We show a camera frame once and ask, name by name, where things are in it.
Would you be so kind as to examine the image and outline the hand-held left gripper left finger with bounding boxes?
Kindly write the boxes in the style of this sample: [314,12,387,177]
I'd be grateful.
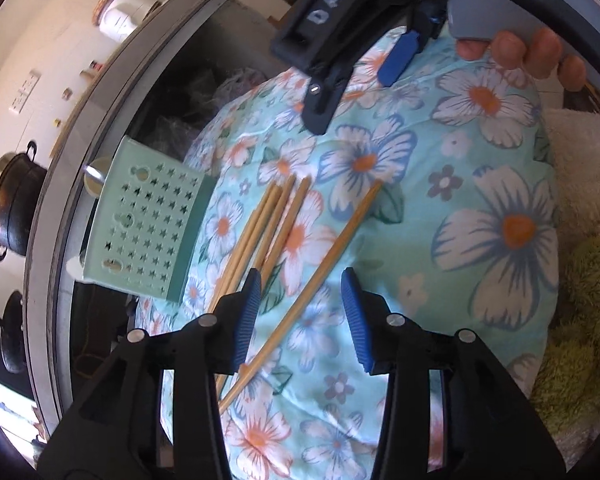
[37,267,264,480]

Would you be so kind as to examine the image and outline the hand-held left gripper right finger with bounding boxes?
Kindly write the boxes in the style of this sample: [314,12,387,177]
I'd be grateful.
[340,266,566,480]

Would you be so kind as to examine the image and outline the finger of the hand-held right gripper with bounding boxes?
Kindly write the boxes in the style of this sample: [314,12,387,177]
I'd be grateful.
[379,29,422,89]
[301,46,364,136]

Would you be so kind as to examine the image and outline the bamboo chopstick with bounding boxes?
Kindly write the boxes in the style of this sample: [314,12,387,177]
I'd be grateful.
[209,185,277,313]
[220,184,282,303]
[219,180,384,415]
[237,178,312,377]
[214,176,297,396]

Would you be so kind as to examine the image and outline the green star-cut utensil holder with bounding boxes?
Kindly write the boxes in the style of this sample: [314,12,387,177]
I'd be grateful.
[70,135,219,306]

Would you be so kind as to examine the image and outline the person's right hand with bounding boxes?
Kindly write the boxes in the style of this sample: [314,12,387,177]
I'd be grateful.
[455,0,587,93]

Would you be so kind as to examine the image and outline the pink plastic bag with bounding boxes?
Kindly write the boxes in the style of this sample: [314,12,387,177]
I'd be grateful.
[214,66,272,107]

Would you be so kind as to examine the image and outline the floral light blue blanket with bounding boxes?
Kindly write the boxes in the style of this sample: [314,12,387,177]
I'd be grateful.
[130,25,561,480]

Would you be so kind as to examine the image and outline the clear plastic bag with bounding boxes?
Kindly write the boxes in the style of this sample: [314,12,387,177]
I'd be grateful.
[150,112,202,161]

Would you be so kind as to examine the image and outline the white jar wooden lid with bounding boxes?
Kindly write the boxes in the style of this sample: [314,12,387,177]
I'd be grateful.
[92,0,162,43]

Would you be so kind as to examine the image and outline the white fluffy towel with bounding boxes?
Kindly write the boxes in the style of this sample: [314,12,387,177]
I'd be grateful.
[542,105,600,246]

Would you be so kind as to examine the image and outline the green fluffy towel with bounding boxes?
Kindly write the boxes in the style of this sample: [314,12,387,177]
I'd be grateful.
[529,235,600,433]

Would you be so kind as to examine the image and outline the black wok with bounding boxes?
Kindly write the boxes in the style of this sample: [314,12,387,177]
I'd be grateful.
[0,290,29,375]

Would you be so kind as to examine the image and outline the black cooking pot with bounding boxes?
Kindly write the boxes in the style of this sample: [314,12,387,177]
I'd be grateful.
[0,142,49,262]

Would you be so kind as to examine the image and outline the white wall outlet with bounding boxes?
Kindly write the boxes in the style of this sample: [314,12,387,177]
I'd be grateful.
[9,70,42,116]

